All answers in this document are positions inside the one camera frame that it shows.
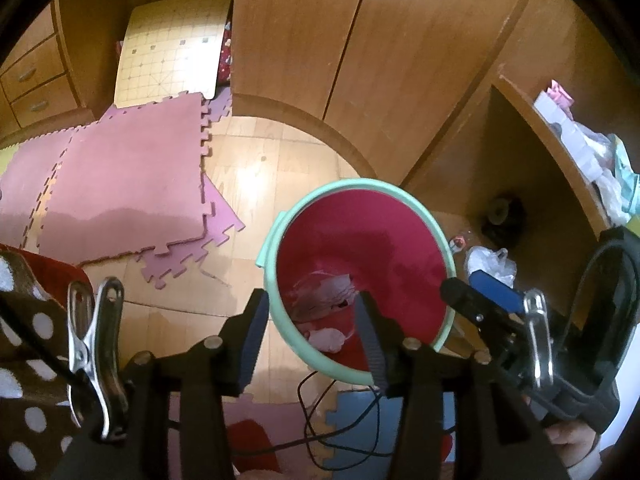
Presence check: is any black round speaker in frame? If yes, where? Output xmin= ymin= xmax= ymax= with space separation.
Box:
xmin=480 ymin=194 xmax=528 ymax=250

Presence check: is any green diaper package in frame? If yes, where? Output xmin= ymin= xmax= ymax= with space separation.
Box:
xmin=610 ymin=134 xmax=639 ymax=216

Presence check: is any person's right hand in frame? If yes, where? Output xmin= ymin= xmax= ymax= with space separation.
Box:
xmin=544 ymin=419 xmax=614 ymax=480

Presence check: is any wooden desk with drawers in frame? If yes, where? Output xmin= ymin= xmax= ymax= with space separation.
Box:
xmin=1 ymin=0 xmax=125 ymax=146

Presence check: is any purple foam floor mat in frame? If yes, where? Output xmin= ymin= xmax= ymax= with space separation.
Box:
xmin=132 ymin=86 xmax=245 ymax=289

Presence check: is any pink plastic wrapper pack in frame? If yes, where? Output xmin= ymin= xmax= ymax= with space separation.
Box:
xmin=546 ymin=79 xmax=575 ymax=115

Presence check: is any crumpled pink paper trash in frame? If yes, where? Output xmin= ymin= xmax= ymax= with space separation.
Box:
xmin=285 ymin=271 xmax=357 ymax=354

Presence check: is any red green trash bin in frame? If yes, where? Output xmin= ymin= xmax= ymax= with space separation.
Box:
xmin=256 ymin=178 xmax=457 ymax=386

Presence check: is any metal spring clamp right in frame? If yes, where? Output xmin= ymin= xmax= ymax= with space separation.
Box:
xmin=523 ymin=288 xmax=554 ymax=390

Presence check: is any yellow grid board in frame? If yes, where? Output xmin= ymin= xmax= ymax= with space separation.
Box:
xmin=114 ymin=0 xmax=231 ymax=108

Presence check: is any wooden cabinet with doors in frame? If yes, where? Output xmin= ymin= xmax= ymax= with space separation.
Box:
xmin=231 ymin=0 xmax=527 ymax=184

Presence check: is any wooden corner shelf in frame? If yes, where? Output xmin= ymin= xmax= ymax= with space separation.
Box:
xmin=404 ymin=0 xmax=639 ymax=312

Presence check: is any pink foam floor mat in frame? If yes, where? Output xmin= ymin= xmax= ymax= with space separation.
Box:
xmin=1 ymin=93 xmax=207 ymax=264

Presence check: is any white printed plastic bag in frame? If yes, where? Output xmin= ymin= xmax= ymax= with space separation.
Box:
xmin=574 ymin=122 xmax=631 ymax=226

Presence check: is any metal spring clamp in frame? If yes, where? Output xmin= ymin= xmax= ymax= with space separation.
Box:
xmin=523 ymin=288 xmax=554 ymax=390
xmin=67 ymin=276 xmax=129 ymax=441

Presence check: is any brown polka dot cloth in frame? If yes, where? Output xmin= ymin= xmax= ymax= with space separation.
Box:
xmin=1 ymin=245 xmax=90 ymax=479

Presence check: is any black cable on floor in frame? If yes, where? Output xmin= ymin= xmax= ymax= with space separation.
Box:
xmin=229 ymin=368 xmax=457 ymax=470

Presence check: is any small clear plastic bottle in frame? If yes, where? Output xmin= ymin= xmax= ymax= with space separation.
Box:
xmin=448 ymin=230 xmax=474 ymax=255

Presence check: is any white plastic tray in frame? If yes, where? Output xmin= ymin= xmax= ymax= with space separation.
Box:
xmin=534 ymin=92 xmax=603 ymax=183

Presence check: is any metal spring clamp left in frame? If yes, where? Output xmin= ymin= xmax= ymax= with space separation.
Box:
xmin=67 ymin=276 xmax=129 ymax=441

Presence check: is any clear plastic bag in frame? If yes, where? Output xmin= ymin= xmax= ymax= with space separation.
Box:
xmin=464 ymin=246 xmax=518 ymax=288

